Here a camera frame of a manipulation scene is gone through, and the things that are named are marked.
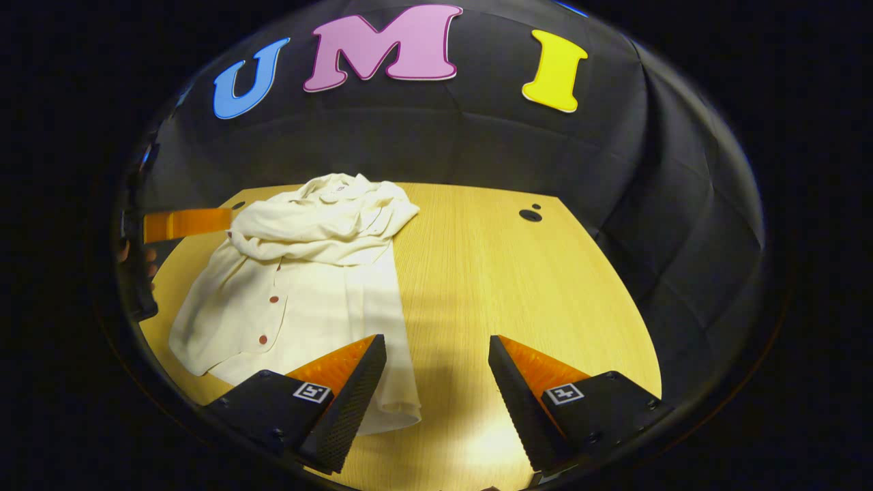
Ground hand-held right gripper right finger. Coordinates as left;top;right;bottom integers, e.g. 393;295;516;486
488;335;672;475

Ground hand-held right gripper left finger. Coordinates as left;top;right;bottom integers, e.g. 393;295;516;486
203;334;387;476

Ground cream button shirt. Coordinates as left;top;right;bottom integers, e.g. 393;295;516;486
168;173;422;436

